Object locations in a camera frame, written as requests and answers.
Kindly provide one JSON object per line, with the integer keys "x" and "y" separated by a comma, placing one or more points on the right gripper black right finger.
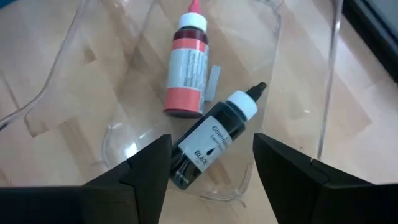
{"x": 311, "y": 199}

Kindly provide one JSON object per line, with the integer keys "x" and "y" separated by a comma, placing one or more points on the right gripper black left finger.
{"x": 109, "y": 202}

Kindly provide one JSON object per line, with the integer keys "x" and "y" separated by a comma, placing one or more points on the black food colouring bottle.
{"x": 199, "y": 146}

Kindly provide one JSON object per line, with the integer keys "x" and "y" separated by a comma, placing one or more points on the pink food colouring bottle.
{"x": 186, "y": 71}

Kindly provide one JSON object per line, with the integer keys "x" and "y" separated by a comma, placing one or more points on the teal plastic bin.
{"x": 4, "y": 2}

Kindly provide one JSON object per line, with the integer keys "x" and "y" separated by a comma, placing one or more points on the clear plastic bin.
{"x": 124, "y": 62}

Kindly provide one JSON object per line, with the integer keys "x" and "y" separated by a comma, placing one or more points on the black metal table frame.
{"x": 370, "y": 28}

